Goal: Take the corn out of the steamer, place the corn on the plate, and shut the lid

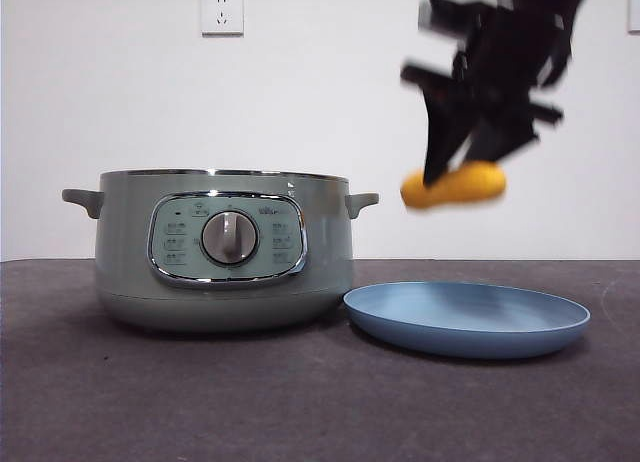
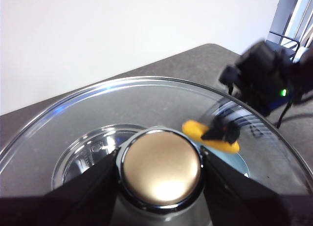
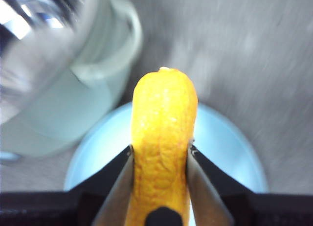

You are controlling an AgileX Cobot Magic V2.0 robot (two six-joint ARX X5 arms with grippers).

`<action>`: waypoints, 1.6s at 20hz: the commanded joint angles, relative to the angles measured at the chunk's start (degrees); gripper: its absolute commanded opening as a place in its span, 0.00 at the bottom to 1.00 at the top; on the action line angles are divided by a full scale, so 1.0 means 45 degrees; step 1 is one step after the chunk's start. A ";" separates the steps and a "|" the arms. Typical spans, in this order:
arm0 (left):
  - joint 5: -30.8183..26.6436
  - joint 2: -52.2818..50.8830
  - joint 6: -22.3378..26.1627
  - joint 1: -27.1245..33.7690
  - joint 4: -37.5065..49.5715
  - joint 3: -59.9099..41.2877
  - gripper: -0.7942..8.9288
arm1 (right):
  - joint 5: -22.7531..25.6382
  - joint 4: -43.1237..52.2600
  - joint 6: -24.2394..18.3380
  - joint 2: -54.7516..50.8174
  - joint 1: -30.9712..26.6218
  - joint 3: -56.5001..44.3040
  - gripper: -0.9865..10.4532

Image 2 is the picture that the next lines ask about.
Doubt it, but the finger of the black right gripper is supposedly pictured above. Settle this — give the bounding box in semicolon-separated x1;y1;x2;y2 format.
224;123;242;145
200;117;226;141

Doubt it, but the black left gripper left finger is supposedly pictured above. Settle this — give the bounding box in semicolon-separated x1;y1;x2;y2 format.
0;149;120;226

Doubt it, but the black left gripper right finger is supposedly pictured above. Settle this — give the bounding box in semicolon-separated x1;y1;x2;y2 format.
202;147;313;226

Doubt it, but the yellow corn cob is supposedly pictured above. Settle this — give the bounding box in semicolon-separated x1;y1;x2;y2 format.
182;120;240;155

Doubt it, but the glass lid with green knob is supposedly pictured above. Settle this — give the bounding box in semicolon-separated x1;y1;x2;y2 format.
0;76;313;226

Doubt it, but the blue round plate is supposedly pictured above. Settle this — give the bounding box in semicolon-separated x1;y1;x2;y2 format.
202;142;251;178

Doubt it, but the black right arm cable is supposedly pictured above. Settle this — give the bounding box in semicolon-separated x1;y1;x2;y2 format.
276;98;313;129

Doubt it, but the grey metal frame post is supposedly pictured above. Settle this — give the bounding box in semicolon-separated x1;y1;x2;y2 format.
268;0;313;49

